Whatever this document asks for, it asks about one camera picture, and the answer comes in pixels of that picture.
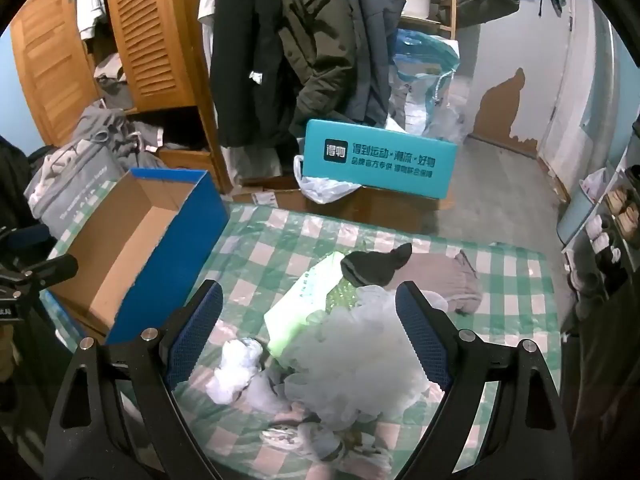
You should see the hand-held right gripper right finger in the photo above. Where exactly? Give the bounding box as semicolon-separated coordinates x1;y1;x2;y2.
395;281;573;480

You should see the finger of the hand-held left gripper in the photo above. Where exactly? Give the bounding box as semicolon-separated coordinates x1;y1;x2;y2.
0;225;52;257
15;254;79;291

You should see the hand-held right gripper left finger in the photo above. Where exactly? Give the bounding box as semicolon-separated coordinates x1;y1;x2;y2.
42;280;224;480

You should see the white plastic packing film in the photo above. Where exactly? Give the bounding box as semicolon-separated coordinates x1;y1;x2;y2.
282;284;451;433

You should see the blue cardboard box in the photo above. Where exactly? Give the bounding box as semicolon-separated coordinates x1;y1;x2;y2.
47;169;230;346

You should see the dark knit sock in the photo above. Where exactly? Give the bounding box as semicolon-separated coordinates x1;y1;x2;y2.
340;242;413;288

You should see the white crumpled cloth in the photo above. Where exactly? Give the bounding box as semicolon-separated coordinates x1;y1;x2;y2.
206;338;264;405

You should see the grey-brown cloth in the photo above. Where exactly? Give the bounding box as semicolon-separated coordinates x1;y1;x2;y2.
390;249;483;316

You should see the green bubble mailer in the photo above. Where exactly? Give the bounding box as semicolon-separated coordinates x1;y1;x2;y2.
325;280;366;321

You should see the grey hoodie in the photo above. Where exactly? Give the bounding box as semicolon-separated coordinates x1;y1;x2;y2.
22;105;171;241

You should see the light green paper packet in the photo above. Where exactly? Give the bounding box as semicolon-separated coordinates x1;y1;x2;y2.
263;252;351;358

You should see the green checked tablecloth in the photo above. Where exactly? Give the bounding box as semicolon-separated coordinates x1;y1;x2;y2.
37;170;563;480

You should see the large brown cardboard box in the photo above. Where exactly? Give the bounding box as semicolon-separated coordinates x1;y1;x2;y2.
300;185;441;233

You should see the patterned white sock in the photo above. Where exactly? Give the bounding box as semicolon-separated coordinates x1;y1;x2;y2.
260;410;396;480

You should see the labelled brown cardboard box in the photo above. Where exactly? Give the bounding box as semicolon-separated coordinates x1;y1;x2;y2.
235;175;306;211

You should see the white plastic bag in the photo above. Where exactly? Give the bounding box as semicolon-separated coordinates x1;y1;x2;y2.
293;154;362;205

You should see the teal printed box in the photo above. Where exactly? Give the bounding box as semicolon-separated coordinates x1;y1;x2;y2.
303;119;460;198

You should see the shoe rack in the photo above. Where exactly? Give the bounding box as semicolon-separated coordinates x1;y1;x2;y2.
555;105;640;321

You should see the pink plastic bag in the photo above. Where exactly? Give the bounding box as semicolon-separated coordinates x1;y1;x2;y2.
580;167;608;201

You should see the wooden louvred wardrobe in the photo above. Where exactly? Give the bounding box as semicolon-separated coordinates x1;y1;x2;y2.
10;0;233;196

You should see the clear plastic bag with items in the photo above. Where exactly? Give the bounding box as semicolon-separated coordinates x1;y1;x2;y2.
390;30;461;136

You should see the black coat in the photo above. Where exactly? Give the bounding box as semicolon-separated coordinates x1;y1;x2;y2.
210;0;301;148

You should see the grey-blue jacket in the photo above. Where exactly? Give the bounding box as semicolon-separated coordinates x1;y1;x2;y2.
335;0;406;126

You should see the olive green jacket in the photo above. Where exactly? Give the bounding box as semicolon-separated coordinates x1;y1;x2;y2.
277;0;361;136

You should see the white basin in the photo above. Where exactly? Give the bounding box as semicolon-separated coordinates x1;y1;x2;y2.
400;0;432;21

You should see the wooden shelf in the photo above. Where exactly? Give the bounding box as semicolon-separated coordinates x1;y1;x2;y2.
400;0;458;41

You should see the olive hanging cloth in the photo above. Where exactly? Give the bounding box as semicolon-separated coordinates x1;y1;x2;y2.
455;0;521;28

